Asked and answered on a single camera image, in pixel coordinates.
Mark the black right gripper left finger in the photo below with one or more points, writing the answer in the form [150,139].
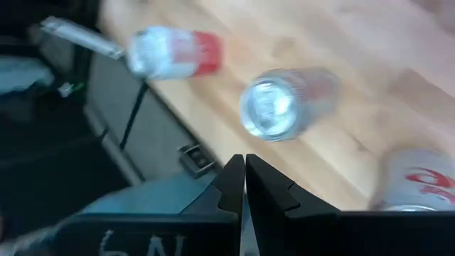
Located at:
[199,231]

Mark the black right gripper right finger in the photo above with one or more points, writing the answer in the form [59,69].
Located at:
[320,234]

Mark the silver Diet Coke can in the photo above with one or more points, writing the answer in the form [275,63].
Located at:
[416,185]
[277,106]

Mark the pink and silver Spindrift can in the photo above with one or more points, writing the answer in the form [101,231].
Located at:
[170,53]

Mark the grey metal corner bracket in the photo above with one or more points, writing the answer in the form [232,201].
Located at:
[197,160]

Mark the white perforated metal bracket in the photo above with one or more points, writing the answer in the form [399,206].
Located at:
[81,35]

